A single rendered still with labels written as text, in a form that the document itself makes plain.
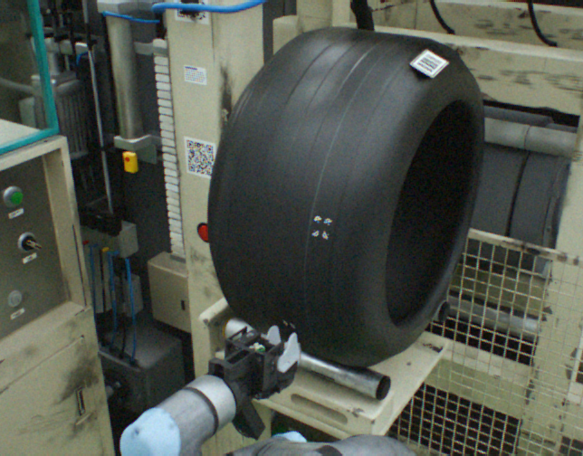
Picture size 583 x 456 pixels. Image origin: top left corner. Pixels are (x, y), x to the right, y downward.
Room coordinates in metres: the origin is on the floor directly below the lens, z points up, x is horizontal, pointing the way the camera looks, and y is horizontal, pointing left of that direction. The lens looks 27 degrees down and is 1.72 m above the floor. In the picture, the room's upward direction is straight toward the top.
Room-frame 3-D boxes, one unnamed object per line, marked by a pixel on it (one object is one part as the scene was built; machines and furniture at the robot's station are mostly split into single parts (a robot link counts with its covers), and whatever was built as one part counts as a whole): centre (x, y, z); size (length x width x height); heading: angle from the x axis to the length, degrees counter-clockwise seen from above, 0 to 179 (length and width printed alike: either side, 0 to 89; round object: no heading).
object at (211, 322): (1.29, 0.06, 0.90); 0.40 x 0.03 x 0.10; 147
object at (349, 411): (1.07, -0.01, 0.84); 0.36 x 0.09 x 0.06; 57
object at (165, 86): (1.33, 0.22, 1.19); 0.05 x 0.04 x 0.48; 147
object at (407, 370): (1.19, -0.09, 0.80); 0.37 x 0.36 x 0.02; 147
